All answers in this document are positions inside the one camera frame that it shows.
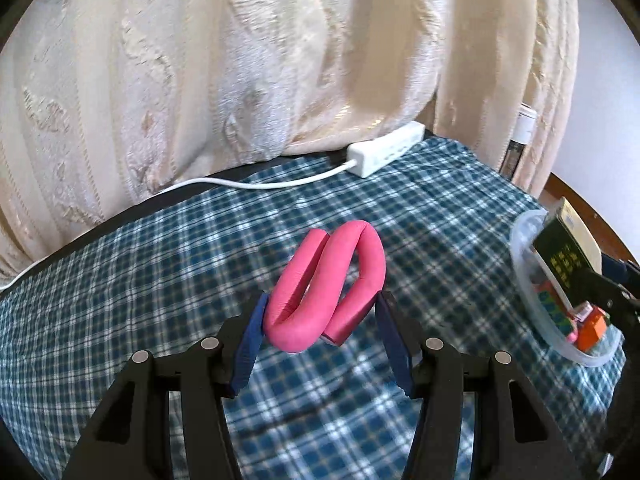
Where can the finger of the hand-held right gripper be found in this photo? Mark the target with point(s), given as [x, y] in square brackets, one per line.
[610, 297]
[622, 271]

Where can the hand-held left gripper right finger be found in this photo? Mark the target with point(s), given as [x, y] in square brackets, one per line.
[395, 345]

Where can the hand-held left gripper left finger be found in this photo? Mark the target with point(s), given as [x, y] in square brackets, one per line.
[250, 340]

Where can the large pink foam roller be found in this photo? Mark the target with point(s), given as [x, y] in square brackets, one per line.
[581, 317]

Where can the orange block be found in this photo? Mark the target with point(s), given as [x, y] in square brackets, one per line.
[592, 332]

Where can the green block with blue dots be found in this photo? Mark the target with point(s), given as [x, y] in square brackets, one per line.
[550, 302]

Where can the dark green box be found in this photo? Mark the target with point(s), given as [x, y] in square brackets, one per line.
[560, 255]

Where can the clear plastic container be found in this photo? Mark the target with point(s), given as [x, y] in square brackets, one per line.
[522, 260]

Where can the small pink foam roller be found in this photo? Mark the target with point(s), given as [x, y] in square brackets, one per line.
[325, 270]

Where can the blue plaid tablecloth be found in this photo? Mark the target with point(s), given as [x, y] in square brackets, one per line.
[150, 270]

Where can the white and black device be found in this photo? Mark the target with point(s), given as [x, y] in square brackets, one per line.
[522, 122]

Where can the white power strip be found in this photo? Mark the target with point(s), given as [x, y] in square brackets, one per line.
[385, 150]

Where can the cream patterned curtain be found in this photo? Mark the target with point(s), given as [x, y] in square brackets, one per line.
[250, 60]

